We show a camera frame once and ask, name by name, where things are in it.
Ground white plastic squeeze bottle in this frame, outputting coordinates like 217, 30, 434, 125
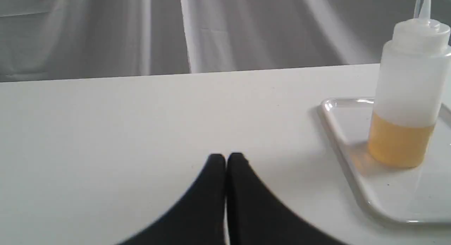
367, 0, 450, 168

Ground white plastic tray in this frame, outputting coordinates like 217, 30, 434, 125
318, 98, 451, 226

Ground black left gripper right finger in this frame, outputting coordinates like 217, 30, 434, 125
227, 152, 341, 245

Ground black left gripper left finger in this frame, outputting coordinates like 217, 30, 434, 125
123, 154, 227, 245

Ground grey backdrop curtain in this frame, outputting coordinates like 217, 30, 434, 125
0, 0, 451, 83

